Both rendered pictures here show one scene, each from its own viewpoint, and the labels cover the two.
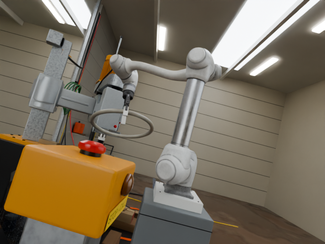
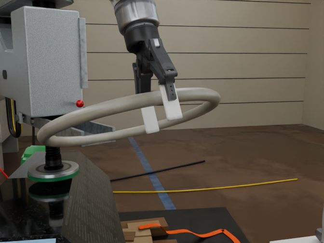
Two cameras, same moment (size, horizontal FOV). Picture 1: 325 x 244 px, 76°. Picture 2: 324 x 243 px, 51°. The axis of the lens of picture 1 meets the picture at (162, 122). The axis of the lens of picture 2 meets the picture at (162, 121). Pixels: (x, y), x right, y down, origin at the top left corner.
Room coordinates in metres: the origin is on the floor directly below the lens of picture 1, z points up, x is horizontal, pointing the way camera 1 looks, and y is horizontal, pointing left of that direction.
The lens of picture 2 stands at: (0.73, 0.39, 1.35)
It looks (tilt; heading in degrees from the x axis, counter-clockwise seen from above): 10 degrees down; 349
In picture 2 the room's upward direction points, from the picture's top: straight up
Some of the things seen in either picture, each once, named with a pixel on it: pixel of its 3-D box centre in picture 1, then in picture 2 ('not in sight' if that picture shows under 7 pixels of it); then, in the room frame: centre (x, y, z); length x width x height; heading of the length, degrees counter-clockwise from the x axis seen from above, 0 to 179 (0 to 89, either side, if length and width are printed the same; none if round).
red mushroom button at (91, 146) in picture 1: (92, 147); not in sight; (0.31, 0.09, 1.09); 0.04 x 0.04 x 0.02
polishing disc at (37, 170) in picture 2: not in sight; (53, 168); (2.22, 0.58, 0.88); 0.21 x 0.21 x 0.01
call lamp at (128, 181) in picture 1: (126, 184); not in sight; (0.30, 0.03, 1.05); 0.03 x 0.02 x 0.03; 175
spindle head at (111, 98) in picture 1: (108, 111); (41, 66); (2.30, 0.61, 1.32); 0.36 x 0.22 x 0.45; 26
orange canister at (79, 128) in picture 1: (80, 128); not in sight; (5.37, 1.99, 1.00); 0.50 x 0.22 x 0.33; 1
